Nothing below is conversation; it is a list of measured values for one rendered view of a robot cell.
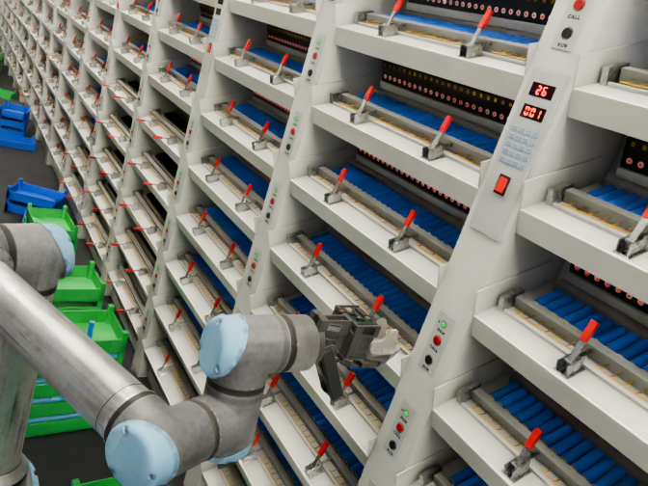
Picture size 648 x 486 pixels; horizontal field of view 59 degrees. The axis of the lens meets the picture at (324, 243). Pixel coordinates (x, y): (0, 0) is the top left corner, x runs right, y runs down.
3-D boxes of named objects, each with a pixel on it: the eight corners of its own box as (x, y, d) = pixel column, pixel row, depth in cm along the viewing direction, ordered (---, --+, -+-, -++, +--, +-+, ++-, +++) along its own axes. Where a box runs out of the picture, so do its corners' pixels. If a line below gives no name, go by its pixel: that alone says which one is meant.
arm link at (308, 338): (286, 384, 88) (260, 348, 95) (312, 382, 91) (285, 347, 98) (304, 334, 85) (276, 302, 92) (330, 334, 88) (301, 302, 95)
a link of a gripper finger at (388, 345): (418, 333, 101) (380, 334, 96) (407, 360, 103) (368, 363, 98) (408, 323, 104) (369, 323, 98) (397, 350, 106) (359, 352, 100)
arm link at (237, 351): (190, 364, 87) (202, 303, 85) (261, 361, 95) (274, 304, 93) (214, 394, 80) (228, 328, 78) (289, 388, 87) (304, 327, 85)
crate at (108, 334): (30, 359, 181) (33, 337, 178) (20, 325, 195) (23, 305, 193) (124, 352, 199) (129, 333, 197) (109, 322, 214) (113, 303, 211)
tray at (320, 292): (400, 394, 115) (402, 358, 110) (270, 260, 161) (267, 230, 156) (474, 359, 124) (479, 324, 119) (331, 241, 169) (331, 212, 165)
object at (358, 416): (367, 472, 121) (368, 426, 114) (252, 321, 167) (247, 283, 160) (442, 432, 130) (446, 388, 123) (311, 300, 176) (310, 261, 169)
